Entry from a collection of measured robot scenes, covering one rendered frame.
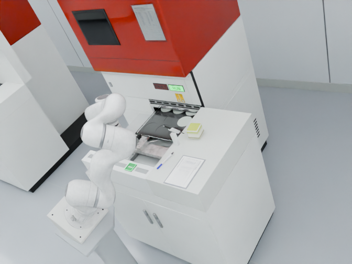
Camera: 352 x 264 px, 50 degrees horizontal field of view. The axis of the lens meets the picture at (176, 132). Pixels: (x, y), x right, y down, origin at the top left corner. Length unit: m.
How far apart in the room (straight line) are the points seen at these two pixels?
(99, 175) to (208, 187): 0.58
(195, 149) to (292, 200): 1.11
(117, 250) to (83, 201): 0.66
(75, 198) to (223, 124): 0.93
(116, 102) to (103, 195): 0.45
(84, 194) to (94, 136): 0.38
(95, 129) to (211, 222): 0.87
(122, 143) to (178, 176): 0.55
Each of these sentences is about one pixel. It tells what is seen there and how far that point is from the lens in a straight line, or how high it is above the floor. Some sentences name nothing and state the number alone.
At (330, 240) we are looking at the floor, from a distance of 2.75.
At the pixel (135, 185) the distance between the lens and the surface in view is 2.20.
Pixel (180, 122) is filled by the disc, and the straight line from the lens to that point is 2.42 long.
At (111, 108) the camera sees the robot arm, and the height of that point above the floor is 1.56.
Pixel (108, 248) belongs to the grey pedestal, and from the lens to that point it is 2.32.
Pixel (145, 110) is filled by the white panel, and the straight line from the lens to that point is 2.76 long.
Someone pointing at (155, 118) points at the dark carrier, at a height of 0.90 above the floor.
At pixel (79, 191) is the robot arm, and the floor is 1.24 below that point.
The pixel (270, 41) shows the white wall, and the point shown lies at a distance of 3.76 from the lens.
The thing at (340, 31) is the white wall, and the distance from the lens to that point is 3.50.
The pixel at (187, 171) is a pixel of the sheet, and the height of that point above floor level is 0.97.
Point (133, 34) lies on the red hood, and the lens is 2.25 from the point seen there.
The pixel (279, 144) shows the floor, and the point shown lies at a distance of 3.38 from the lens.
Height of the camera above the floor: 2.32
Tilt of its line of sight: 37 degrees down
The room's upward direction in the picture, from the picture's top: 23 degrees counter-clockwise
